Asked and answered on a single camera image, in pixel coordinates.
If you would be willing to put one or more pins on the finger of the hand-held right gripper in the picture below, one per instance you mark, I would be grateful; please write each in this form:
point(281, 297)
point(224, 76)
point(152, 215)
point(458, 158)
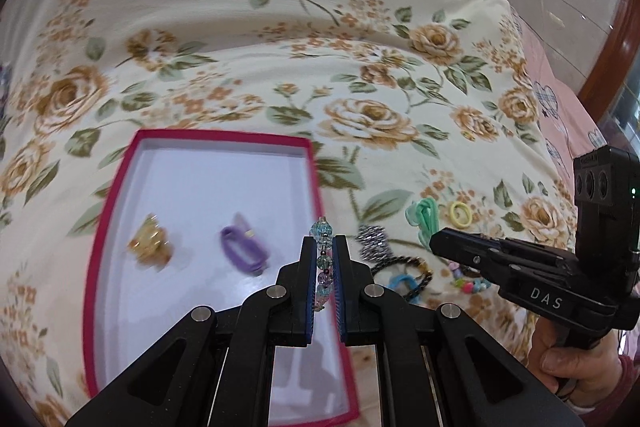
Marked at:
point(465, 252)
point(535, 252)

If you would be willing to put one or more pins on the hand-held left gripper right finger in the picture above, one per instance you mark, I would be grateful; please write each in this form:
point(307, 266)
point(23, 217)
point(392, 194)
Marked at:
point(342, 292)

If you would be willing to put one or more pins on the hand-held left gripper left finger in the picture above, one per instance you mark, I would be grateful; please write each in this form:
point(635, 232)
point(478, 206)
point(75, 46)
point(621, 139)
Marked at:
point(307, 292)

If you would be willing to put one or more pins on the red-rimmed white tray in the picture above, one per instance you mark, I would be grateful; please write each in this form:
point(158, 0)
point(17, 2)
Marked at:
point(200, 187)

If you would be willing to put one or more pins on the person's right forearm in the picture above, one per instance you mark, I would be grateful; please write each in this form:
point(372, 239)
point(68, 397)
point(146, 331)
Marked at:
point(631, 377)

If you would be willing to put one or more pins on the person's right hand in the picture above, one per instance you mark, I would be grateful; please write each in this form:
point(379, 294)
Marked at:
point(580, 369)

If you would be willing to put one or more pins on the lilac fabric hair accessory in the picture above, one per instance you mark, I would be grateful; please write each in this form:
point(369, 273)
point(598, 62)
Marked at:
point(244, 223)

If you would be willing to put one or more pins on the pink bedsheet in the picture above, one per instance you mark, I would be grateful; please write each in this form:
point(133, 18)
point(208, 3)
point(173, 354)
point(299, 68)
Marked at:
point(565, 117)

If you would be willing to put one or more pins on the yellow claw hair clip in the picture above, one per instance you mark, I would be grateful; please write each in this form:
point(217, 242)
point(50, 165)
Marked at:
point(150, 242)

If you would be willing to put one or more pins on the floral blanket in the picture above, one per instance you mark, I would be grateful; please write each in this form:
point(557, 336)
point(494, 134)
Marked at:
point(280, 37)

